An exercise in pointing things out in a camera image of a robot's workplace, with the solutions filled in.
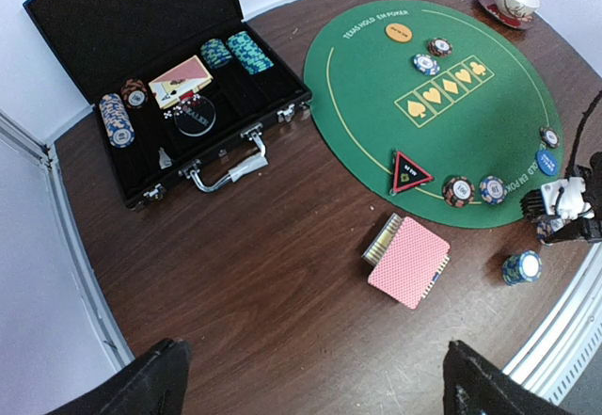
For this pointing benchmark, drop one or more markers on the teal chip row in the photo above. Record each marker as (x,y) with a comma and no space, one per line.
(249,53)

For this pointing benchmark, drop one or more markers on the blue tan chips mat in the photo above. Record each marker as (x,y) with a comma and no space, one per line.
(426,64)
(493,190)

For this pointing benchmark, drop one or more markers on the dark green chip row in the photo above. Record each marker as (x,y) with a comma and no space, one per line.
(215,53)

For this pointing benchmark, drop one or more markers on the clear acrylic dealer button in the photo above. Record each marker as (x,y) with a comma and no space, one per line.
(196,119)

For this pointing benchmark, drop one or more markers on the blue tan chip row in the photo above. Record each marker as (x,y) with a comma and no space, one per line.
(116,121)

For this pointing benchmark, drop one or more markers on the red patterned saucer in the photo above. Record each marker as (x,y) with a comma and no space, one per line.
(515,23)

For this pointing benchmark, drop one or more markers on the orange big blind button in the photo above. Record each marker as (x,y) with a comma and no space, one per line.
(399,33)

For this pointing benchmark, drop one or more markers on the black orange chip row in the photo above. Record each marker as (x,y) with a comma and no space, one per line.
(134,93)

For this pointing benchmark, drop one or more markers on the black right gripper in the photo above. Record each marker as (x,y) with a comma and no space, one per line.
(577,197)

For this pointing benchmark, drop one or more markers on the green blue chip stack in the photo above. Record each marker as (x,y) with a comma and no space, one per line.
(524,267)

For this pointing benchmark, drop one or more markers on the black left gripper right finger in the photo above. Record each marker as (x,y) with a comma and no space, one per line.
(473,385)

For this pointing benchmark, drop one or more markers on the red-backed card deck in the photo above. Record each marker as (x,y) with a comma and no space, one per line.
(412,264)

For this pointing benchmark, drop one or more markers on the small silver case keys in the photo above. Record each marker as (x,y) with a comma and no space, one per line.
(164,160)

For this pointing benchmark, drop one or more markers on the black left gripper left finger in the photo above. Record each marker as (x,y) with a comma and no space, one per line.
(154,383)

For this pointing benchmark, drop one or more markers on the gold card deck box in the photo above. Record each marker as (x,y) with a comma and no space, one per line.
(379,246)

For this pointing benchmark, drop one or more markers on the green round poker mat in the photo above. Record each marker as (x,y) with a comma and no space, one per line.
(480,116)

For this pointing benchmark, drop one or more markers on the blue small blind button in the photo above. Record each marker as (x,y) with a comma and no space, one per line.
(547,163)

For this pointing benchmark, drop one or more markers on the aluminium front rail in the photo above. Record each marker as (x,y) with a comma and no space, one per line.
(557,353)

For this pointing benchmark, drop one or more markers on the black red triangle all-in button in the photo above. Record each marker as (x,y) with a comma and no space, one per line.
(407,174)

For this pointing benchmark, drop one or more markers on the black poker set case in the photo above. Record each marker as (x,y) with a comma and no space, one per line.
(103,43)

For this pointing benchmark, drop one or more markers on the boxed card deck in case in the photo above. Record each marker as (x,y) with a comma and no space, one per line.
(188,76)

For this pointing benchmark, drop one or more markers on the blue tan chip stack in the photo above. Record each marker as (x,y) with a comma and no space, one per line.
(545,228)

